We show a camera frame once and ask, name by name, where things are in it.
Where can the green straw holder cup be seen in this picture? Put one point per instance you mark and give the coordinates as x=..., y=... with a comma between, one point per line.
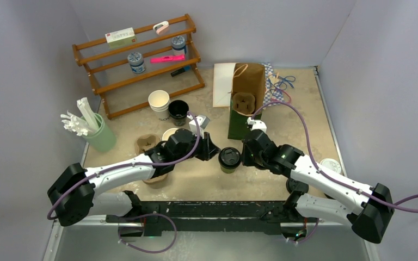
x=104, y=139

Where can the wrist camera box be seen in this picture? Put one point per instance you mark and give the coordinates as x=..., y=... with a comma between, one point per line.
x=198, y=124
x=254, y=124

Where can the white green box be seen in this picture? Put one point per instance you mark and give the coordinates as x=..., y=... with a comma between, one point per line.
x=121, y=38

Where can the blue lidded jar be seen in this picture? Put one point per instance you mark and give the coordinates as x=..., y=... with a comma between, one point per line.
x=178, y=44
x=136, y=62

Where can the black blue marker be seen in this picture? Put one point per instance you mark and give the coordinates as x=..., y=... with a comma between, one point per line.
x=180, y=71

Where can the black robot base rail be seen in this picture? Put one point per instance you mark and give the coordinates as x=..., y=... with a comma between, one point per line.
x=268, y=217

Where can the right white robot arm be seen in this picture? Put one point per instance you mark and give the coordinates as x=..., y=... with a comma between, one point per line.
x=349, y=203

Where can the black cup lid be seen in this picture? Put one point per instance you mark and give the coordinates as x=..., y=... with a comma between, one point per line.
x=294, y=185
x=229, y=155

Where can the pink white clip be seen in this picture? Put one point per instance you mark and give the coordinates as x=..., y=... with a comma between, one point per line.
x=161, y=28

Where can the wooden shelf rack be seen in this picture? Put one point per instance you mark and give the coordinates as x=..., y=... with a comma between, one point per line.
x=149, y=51

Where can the single green paper cup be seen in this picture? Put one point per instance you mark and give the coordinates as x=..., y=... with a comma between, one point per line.
x=230, y=168

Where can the white paper cup stack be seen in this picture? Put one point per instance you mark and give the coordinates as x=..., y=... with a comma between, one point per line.
x=159, y=101
x=166, y=135

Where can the green paper bag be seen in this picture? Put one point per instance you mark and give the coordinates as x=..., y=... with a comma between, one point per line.
x=247, y=77

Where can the pink marker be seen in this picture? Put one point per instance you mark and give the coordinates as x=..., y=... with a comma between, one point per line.
x=166, y=59

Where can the brown pulp cup carrier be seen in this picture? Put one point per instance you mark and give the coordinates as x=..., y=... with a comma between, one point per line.
x=244, y=103

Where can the blue lidded jar right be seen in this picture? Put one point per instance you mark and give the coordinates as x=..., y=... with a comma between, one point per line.
x=178, y=44

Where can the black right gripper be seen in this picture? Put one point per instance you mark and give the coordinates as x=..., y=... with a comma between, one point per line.
x=245, y=158

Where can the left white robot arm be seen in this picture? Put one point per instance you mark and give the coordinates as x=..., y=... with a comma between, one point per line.
x=78, y=192

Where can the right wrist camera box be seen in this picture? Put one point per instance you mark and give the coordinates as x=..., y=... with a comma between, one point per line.
x=254, y=124

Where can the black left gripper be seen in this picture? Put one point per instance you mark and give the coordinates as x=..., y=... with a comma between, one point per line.
x=208, y=149

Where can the white paper bag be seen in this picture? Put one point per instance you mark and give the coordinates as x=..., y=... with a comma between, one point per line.
x=222, y=84

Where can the black paper cup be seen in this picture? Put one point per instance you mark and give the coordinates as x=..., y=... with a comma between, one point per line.
x=178, y=110

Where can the blue lidded jar left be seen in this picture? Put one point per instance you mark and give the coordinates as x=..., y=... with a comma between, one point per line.
x=136, y=62

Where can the white cup lid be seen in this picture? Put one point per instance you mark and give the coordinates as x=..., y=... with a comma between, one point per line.
x=332, y=164

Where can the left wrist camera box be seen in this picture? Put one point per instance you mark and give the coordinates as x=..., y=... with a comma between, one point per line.
x=198, y=124

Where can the blue checkered paper bag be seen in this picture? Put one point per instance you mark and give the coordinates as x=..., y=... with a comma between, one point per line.
x=268, y=72

